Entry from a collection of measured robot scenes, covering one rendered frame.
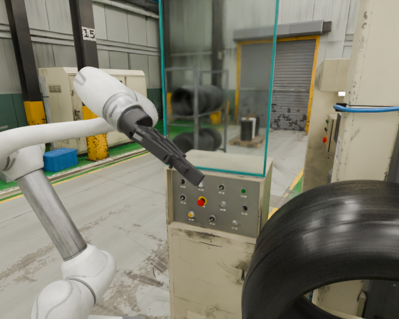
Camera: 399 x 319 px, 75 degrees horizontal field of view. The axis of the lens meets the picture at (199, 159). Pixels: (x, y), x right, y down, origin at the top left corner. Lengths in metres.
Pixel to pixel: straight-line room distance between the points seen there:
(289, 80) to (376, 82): 9.13
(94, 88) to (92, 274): 0.76
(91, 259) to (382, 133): 1.11
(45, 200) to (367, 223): 1.05
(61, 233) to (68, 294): 0.24
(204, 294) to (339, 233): 1.31
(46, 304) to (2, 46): 7.84
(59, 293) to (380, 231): 0.96
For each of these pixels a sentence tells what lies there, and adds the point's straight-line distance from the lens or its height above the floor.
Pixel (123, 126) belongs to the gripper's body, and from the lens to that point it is 0.65.
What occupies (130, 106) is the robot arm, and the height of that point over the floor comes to 1.66.
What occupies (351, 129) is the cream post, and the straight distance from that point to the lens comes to 0.86.
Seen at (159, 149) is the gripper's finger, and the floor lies 1.58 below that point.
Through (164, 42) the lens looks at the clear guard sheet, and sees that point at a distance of 1.40.
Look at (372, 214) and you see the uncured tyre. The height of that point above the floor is 1.48.
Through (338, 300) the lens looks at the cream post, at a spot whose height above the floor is 0.99.
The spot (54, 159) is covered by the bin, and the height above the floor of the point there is 0.25.
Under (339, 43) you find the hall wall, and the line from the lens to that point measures 9.74.
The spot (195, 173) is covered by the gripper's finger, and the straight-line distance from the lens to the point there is 0.57.
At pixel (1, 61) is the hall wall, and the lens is 8.51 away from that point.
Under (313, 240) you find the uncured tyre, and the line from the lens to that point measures 0.58.
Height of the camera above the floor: 1.72
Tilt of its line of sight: 17 degrees down
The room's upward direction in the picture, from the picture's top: straight up
